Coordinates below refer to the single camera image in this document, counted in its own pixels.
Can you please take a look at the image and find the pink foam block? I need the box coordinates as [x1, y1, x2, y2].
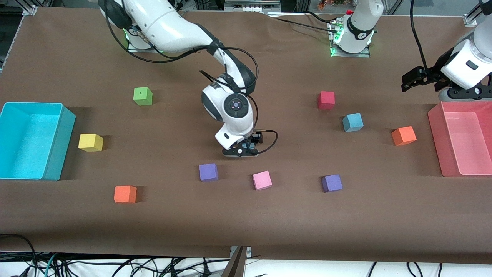
[253, 170, 273, 191]

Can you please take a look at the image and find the purple foam block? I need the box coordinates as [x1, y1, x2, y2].
[321, 174, 343, 193]
[199, 163, 219, 182]

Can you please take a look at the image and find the orange foam block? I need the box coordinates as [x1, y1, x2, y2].
[113, 185, 138, 204]
[391, 126, 417, 147]

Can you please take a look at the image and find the pink plastic bin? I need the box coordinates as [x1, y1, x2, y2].
[427, 99, 492, 178]

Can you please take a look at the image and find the red foam block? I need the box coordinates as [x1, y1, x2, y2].
[317, 91, 336, 111]

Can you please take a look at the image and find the green foam block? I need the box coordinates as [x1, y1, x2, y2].
[133, 87, 153, 106]

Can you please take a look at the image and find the grey metal equipment box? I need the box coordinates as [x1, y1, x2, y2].
[225, 0, 281, 12]

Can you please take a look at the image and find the yellow foam block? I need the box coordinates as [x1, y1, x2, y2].
[78, 133, 104, 152]

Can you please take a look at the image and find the cyan plastic bin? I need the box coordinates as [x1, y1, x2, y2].
[0, 102, 76, 181]

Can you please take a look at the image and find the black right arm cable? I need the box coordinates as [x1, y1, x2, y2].
[101, 8, 278, 154]

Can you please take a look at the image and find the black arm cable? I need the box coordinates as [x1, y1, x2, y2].
[409, 0, 428, 72]
[101, 8, 278, 154]

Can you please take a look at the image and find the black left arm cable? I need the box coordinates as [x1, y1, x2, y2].
[409, 0, 428, 72]

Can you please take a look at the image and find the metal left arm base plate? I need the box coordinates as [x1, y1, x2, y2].
[330, 21, 371, 58]

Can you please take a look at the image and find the thin black power cable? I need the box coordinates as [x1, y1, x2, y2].
[265, 11, 339, 31]

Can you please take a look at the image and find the metal table clamp bracket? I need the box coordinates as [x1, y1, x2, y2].
[221, 245, 253, 277]

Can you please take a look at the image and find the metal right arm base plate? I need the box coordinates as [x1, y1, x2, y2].
[125, 27, 166, 53]

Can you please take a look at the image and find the teal floor cable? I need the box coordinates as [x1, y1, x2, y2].
[43, 253, 59, 277]

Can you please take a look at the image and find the black looped floor cable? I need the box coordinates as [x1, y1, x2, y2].
[0, 234, 38, 277]

